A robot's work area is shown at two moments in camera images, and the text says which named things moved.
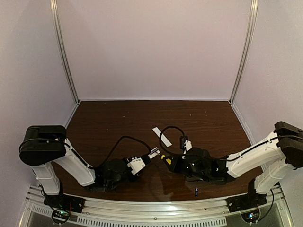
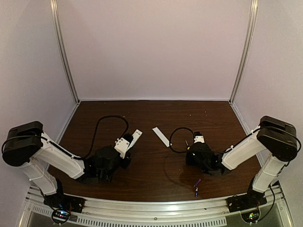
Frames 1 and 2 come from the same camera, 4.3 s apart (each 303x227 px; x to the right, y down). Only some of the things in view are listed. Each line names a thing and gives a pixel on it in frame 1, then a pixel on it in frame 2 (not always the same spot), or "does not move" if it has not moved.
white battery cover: x=164 y=139 does not move
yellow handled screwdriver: x=168 y=160 -> x=188 y=147
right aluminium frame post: x=253 y=13 does not move
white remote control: x=154 y=152 -> x=136 y=136
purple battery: x=155 y=150 -> x=197 y=182
